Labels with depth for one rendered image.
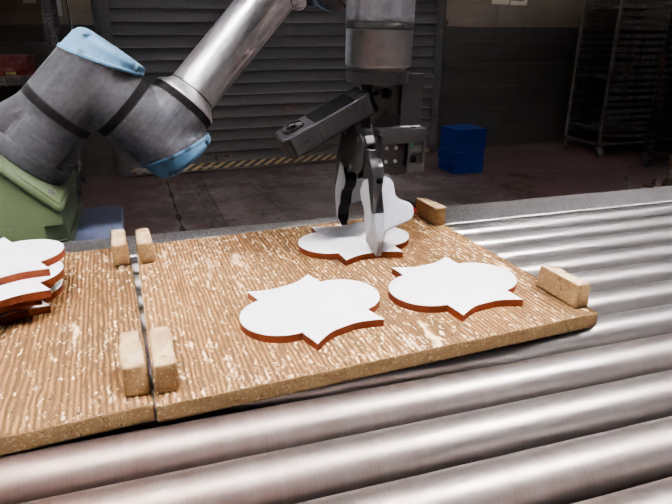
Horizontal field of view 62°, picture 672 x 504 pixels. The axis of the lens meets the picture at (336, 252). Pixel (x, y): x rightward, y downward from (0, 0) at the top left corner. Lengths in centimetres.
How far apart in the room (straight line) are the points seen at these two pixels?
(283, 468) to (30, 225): 66
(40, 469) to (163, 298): 22
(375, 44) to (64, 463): 48
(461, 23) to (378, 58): 550
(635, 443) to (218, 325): 35
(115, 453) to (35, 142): 62
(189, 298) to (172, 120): 45
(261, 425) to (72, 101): 66
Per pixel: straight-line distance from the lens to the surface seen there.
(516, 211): 96
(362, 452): 41
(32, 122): 97
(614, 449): 45
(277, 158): 543
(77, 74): 95
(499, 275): 62
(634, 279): 76
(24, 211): 95
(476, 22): 622
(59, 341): 55
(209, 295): 59
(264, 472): 39
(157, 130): 96
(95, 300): 61
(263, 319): 51
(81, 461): 44
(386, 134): 64
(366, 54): 63
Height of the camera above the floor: 119
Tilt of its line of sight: 21 degrees down
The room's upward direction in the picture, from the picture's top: straight up
